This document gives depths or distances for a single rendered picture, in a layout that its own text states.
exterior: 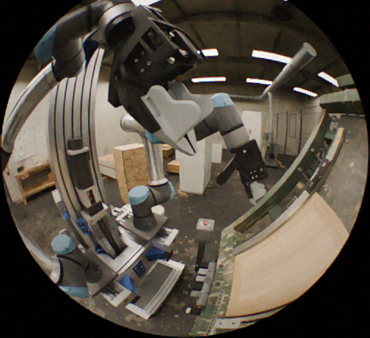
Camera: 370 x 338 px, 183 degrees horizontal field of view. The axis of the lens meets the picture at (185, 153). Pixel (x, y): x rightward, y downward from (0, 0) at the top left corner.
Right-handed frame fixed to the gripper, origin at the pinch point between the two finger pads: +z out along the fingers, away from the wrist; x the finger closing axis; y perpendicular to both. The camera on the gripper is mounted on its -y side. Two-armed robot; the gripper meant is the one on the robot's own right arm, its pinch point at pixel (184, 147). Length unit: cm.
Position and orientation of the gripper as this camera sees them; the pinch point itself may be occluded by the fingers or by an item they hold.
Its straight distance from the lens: 16.4
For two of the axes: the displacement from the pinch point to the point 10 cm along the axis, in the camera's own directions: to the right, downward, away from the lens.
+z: 4.9, 8.3, 2.8
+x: 4.9, -5.2, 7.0
